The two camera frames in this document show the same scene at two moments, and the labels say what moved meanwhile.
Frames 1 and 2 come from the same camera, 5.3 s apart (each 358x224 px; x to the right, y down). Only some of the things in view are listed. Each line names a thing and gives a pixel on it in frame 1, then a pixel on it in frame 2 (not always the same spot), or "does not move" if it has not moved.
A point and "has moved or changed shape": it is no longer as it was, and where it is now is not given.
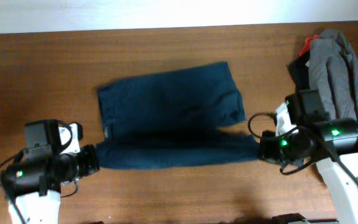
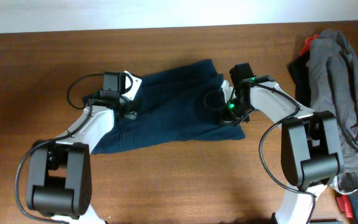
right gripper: (266, 149) -> (224, 117)
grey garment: (344, 94) does not move
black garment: (300, 71) does not move
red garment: (306, 47) does not move
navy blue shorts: (173, 119) has moved or changed shape
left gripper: (92, 163) -> (132, 111)
